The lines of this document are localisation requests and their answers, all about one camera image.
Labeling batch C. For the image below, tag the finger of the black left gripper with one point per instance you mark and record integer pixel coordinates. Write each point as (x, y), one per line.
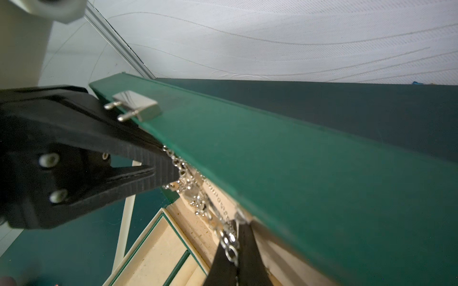
(116, 184)
(90, 126)

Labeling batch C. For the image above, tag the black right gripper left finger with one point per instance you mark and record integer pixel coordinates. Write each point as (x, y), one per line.
(225, 268)

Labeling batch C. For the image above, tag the green jewelry box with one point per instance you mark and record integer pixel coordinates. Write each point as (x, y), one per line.
(359, 179)

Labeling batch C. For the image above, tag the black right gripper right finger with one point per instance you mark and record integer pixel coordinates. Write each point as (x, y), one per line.
(252, 271)

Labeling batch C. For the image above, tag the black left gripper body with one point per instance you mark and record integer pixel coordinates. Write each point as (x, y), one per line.
(47, 179)

